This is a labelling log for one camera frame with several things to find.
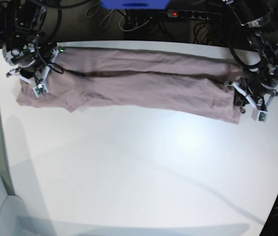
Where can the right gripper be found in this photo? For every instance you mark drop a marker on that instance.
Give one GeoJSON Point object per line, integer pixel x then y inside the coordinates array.
{"type": "Point", "coordinates": [27, 55]}

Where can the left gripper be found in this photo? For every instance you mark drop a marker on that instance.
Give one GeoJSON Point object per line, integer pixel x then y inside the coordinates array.
{"type": "Point", "coordinates": [254, 86]}

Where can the mauve t-shirt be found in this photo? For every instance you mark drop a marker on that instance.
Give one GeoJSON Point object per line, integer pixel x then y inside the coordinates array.
{"type": "Point", "coordinates": [97, 77]}

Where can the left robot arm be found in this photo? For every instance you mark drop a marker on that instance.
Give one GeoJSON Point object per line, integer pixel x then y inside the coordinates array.
{"type": "Point", "coordinates": [260, 23]}

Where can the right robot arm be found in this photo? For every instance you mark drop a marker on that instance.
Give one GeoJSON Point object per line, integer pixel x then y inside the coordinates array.
{"type": "Point", "coordinates": [23, 23]}

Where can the blue box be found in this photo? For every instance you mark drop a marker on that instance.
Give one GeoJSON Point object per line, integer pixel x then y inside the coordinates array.
{"type": "Point", "coordinates": [134, 4]}

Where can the black power strip red switch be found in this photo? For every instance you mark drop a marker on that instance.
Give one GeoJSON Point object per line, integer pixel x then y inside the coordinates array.
{"type": "Point", "coordinates": [194, 15]}

